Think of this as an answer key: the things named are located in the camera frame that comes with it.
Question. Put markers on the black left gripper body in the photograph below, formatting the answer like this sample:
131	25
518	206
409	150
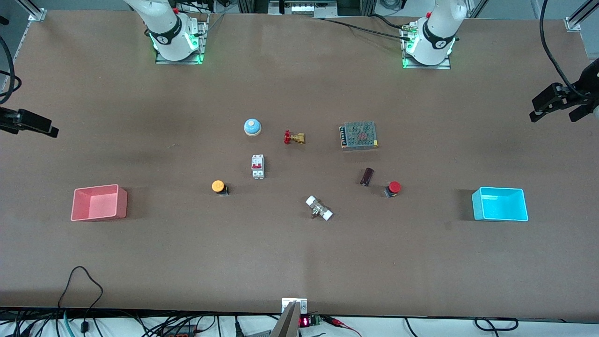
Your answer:
588	80

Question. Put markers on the red push button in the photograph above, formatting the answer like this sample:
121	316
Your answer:
394	187

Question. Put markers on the yellow push button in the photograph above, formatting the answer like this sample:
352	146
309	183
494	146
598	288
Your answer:
218	186

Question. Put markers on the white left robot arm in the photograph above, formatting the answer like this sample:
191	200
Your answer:
437	35

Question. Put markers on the pink plastic bin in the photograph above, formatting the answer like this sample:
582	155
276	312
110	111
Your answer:
99	203

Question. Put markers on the cyan plastic bin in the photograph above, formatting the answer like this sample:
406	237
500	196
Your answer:
500	204

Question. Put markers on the metal mesh power supply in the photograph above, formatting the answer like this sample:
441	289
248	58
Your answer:
359	135

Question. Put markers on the dark brown cylinder capacitor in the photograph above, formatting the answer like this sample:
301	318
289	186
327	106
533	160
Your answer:
367	177

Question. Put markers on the blue call bell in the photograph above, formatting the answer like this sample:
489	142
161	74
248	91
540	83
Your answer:
252	127

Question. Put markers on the white circuit breaker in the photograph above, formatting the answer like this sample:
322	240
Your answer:
258	166

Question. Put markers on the black orange power strip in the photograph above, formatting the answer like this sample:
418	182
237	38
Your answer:
180	331

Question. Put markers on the white capped pipe fitting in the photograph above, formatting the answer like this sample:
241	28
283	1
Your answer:
319	208

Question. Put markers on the grey background equipment box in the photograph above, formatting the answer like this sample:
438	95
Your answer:
304	7

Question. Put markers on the red clip lead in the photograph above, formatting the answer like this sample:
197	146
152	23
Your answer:
341	323

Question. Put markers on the red LED display module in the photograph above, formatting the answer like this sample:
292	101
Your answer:
309	321

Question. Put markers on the aluminium corner bracket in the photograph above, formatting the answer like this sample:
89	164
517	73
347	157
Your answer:
37	15
573	23

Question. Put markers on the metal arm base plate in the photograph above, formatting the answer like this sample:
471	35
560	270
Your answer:
426	67
202	44

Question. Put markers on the silver camera mount bracket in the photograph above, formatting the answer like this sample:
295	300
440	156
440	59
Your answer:
286	303

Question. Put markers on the grey camera mount pole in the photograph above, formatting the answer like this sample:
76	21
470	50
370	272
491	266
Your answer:
286	325

